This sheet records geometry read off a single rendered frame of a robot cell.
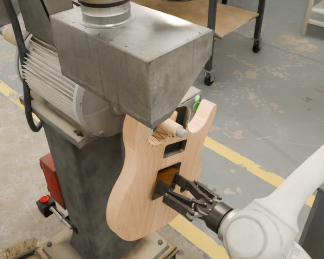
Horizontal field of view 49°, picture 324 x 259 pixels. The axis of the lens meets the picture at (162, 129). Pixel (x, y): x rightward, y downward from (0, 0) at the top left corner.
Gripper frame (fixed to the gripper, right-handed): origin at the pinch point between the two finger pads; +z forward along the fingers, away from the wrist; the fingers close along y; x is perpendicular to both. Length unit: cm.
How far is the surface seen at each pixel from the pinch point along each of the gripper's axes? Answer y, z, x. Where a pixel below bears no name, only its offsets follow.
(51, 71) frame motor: -16.0, 36.8, 20.4
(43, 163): 1, 63, -28
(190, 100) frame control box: 26.3, 17.3, 14.5
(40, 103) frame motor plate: -9, 53, 3
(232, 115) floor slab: 189, 83, -45
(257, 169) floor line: 151, 33, -59
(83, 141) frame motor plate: -10.0, 26.3, 2.1
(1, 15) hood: -22, 55, 31
